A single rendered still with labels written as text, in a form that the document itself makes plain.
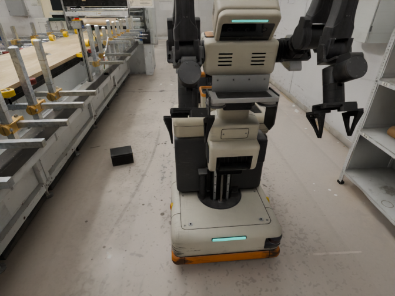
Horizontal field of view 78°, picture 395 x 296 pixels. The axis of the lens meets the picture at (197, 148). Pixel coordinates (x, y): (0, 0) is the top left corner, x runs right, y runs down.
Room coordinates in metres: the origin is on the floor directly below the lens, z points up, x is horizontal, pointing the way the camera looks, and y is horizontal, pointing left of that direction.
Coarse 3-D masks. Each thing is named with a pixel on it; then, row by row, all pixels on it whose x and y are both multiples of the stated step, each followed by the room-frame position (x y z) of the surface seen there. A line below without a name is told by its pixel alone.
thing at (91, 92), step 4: (36, 92) 1.61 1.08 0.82; (40, 92) 1.61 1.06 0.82; (44, 92) 1.61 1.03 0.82; (60, 92) 1.62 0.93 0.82; (64, 92) 1.62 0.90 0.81; (68, 92) 1.62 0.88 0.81; (72, 92) 1.62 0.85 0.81; (76, 92) 1.63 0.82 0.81; (80, 92) 1.63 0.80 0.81; (84, 92) 1.63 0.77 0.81; (88, 92) 1.63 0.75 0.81; (92, 92) 1.63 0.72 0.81; (96, 92) 1.66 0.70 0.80; (36, 96) 1.60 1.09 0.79; (40, 96) 1.61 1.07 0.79; (44, 96) 1.61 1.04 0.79
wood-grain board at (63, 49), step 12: (72, 36) 4.13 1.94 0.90; (84, 36) 4.13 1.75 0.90; (24, 48) 2.96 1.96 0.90; (48, 48) 2.96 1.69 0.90; (60, 48) 2.96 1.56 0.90; (72, 48) 2.96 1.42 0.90; (0, 60) 2.25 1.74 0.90; (24, 60) 2.25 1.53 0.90; (36, 60) 2.25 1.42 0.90; (48, 60) 2.25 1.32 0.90; (60, 60) 2.25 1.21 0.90; (0, 72) 1.82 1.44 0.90; (12, 72) 1.82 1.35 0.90; (36, 72) 1.82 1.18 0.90; (0, 84) 1.51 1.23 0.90; (12, 84) 1.51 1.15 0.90
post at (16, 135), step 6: (0, 90) 1.11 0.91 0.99; (0, 96) 1.09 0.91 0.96; (0, 102) 1.08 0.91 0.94; (0, 108) 1.07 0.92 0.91; (6, 108) 1.10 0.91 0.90; (0, 114) 1.07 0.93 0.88; (6, 114) 1.09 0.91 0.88; (0, 120) 1.07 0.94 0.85; (6, 120) 1.07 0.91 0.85; (12, 120) 1.11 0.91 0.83; (12, 138) 1.07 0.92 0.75; (18, 138) 1.10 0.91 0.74
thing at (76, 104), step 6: (54, 102) 1.40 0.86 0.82; (60, 102) 1.40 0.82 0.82; (66, 102) 1.40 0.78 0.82; (72, 102) 1.40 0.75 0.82; (78, 102) 1.40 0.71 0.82; (84, 102) 1.41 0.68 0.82; (12, 108) 1.35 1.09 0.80; (18, 108) 1.36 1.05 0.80; (24, 108) 1.36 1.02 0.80; (42, 108) 1.37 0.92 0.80; (48, 108) 1.37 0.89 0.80; (54, 108) 1.37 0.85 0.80; (60, 108) 1.37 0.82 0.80; (66, 108) 1.38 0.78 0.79
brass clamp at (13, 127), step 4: (12, 116) 1.17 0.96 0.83; (20, 116) 1.17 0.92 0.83; (16, 120) 1.12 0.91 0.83; (12, 124) 1.09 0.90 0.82; (16, 124) 1.11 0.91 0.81; (0, 128) 1.05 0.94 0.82; (4, 128) 1.05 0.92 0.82; (8, 128) 1.06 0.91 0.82; (12, 128) 1.08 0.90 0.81; (16, 128) 1.10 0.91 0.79; (20, 128) 1.13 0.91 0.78; (0, 132) 1.05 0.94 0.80; (4, 132) 1.05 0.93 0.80; (8, 132) 1.05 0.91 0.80; (12, 132) 1.07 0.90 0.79
